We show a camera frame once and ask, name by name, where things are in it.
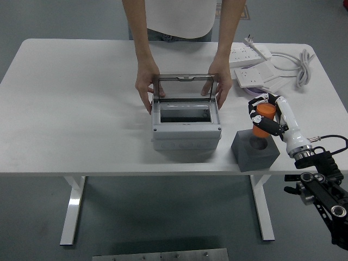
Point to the black table control panel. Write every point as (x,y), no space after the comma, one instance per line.
(291,178)

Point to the person's left hand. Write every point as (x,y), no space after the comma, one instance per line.
(224,73)

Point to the grey block with round hole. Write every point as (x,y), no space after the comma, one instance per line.
(255,160)

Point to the grey metal plate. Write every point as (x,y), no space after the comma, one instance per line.
(160,255)

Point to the white table leg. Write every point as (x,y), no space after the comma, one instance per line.
(262,206)
(73,206)

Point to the transparent hinged box lid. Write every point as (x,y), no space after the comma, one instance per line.
(185,87)

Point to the person's torso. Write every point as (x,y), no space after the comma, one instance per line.
(179,16)

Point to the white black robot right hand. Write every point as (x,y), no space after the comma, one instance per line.
(291,127)

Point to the white wall socket panel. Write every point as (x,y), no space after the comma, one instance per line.
(248,77)

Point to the person's left forearm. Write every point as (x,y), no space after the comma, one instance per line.
(229,30)

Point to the grey plastic electrical box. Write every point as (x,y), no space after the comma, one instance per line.
(187,133)

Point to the white power strip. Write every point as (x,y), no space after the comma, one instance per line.
(250,55)

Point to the orange cylindrical battery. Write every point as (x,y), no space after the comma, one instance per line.
(265,111)

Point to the person's right hand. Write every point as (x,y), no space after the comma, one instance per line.
(145,79)

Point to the person's right forearm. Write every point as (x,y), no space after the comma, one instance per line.
(138,30)

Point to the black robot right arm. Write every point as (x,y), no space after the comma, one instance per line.
(323,195)

